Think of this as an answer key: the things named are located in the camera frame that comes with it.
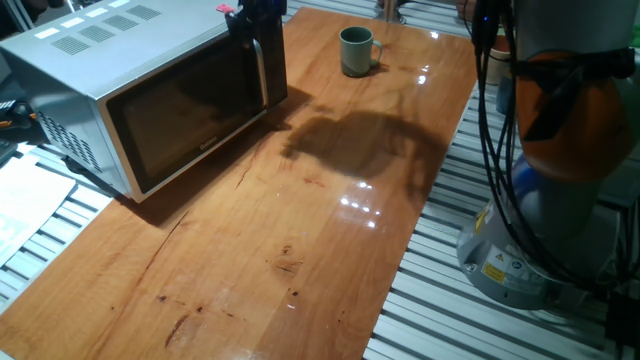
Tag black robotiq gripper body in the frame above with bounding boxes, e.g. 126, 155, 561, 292
239, 0, 289, 22

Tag slanted grey metal bar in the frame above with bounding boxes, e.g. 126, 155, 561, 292
2, 0, 36, 36

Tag silver microwave oven body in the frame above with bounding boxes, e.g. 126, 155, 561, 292
0, 0, 290, 204

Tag black and orange teach pendant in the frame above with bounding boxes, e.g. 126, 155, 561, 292
0, 98, 38, 133

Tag green ceramic mug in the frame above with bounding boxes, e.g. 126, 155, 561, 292
339, 25, 384, 79

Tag black computer keyboard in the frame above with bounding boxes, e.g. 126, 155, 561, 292
0, 139, 19, 166

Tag cream cup with orange inside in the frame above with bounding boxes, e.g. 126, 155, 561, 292
486, 34, 512, 86

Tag metal stand post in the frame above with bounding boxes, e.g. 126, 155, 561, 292
376, 0, 407, 24

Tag white paper sheets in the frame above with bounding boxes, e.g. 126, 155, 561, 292
0, 154, 79, 267

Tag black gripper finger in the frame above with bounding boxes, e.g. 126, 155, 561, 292
249, 18, 268, 45
224, 10, 252, 47

